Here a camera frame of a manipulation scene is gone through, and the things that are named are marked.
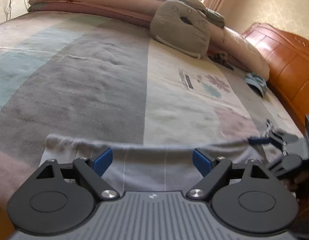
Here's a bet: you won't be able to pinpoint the grey striped pants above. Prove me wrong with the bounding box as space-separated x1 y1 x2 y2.
38 119 285 193

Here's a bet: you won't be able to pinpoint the blue baseball cap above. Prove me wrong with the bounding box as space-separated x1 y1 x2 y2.
244 73 268 98

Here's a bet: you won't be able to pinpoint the wooden headboard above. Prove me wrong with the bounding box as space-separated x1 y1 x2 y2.
242 23 309 132

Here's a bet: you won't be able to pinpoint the black phone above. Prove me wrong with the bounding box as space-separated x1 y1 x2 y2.
210 56 234 70

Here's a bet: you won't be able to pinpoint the green folded garment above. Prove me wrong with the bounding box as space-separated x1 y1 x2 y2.
205 8 226 29

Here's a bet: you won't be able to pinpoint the grey cat face cushion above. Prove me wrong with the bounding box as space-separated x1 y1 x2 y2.
150 0 210 59

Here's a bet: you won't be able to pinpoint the pink folded quilt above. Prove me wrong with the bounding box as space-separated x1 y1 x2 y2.
28 0 270 80

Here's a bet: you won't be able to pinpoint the brown scrunchie hair tie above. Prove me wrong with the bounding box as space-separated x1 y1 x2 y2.
213 52 228 62

